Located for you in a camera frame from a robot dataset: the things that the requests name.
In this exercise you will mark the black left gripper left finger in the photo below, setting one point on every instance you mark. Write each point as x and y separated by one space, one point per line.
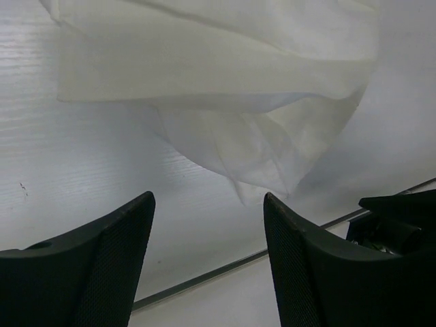
85 277

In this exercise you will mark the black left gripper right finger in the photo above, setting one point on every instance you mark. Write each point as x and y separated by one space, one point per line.
321 279

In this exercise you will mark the white pleated skirt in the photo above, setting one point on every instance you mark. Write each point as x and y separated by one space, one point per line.
256 91

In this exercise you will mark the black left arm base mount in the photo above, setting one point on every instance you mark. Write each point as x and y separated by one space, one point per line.
399 224

